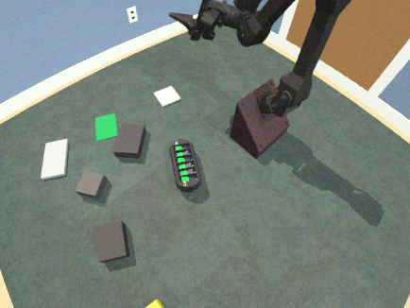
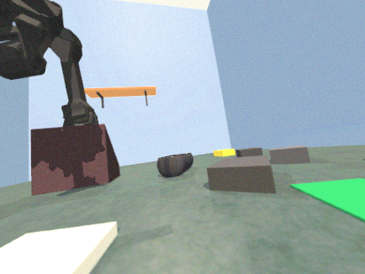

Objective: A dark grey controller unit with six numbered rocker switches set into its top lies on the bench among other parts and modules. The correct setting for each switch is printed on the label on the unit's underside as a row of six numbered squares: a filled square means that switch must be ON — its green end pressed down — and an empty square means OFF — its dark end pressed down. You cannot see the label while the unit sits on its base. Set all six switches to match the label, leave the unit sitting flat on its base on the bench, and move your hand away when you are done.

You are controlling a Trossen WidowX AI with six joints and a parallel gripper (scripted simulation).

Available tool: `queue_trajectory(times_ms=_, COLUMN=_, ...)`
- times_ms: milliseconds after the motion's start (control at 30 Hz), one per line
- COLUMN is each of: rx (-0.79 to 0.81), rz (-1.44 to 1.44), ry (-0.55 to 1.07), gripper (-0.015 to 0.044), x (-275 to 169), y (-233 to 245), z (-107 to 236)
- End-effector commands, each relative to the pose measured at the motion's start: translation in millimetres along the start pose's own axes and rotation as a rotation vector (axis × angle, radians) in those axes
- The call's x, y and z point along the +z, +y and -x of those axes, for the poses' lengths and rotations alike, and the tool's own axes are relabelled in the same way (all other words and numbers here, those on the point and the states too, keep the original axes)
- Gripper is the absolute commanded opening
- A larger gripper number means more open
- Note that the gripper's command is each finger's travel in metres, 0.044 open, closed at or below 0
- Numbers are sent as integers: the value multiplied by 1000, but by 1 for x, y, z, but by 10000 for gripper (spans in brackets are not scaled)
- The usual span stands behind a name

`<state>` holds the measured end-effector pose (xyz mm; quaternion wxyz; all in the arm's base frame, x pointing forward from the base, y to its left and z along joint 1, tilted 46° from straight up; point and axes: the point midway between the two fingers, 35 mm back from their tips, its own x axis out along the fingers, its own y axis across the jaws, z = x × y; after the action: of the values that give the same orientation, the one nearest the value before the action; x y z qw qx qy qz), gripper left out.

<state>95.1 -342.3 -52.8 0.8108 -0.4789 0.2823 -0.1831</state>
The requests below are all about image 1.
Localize yellow rectangular block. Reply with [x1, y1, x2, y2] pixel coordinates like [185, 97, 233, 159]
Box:
[146, 299, 164, 308]

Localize white flat rectangular block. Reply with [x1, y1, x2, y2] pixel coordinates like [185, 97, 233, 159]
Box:
[41, 139, 69, 180]

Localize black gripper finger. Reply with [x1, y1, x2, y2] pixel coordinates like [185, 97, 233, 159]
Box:
[168, 12, 194, 35]

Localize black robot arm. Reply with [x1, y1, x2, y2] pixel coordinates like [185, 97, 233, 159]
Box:
[198, 0, 351, 119]

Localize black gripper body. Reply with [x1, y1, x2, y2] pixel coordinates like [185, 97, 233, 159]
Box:
[190, 0, 231, 42]

